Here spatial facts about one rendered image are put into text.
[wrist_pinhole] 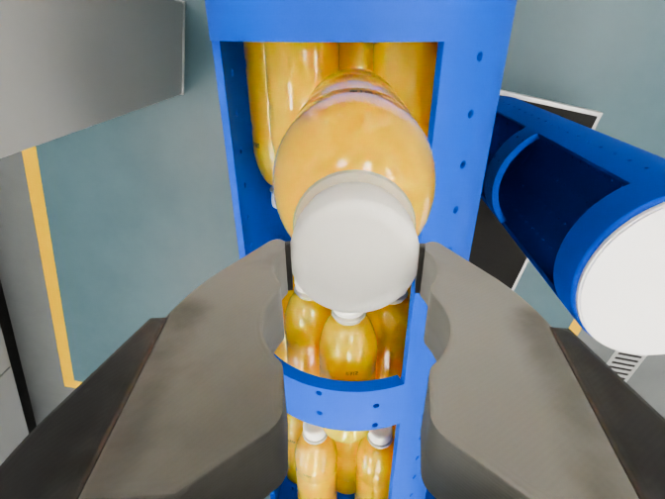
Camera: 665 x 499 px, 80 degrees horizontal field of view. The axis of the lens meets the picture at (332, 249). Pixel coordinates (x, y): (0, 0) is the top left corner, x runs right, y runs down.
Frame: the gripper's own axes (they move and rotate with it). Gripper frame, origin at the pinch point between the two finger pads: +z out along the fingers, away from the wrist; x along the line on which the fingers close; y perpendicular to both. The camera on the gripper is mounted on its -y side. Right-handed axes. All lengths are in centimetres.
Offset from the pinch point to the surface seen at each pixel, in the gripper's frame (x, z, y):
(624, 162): 44, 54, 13
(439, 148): 7.1, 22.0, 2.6
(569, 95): 77, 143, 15
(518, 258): 66, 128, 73
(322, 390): -2.9, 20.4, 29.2
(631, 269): 40, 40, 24
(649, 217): 40, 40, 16
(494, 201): 35, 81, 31
